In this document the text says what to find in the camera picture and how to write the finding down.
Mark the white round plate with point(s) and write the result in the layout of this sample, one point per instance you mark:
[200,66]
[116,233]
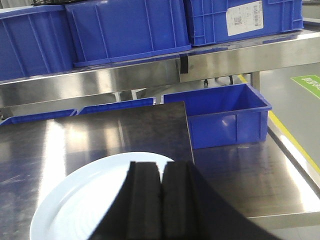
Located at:
[73,209]

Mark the open blue bin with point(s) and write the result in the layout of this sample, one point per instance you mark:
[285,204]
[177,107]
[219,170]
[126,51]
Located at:
[225,115]

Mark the blue plastic crate middle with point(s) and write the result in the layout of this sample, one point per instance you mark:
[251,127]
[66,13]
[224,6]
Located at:
[110,31]

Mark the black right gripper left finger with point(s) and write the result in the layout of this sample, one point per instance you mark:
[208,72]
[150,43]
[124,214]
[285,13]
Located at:
[136,212]

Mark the blue plastic crate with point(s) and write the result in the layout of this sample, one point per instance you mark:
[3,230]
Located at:
[110,31]
[35,40]

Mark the low blue bin middle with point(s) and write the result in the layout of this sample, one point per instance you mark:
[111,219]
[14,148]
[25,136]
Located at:
[136,103]

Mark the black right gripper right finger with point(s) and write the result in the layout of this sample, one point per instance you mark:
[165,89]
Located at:
[193,210]

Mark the low blue bin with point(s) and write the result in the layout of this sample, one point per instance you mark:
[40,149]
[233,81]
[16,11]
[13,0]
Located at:
[136,103]
[13,120]

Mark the white shipping label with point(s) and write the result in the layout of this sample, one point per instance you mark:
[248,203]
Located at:
[245,18]

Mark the blue crate with label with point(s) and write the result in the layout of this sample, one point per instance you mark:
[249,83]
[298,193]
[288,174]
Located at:
[219,21]

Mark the blue plastic crate left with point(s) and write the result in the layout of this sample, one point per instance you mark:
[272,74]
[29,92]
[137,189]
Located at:
[35,40]

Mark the low blue bin left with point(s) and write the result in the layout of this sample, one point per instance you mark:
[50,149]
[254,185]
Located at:
[13,120]

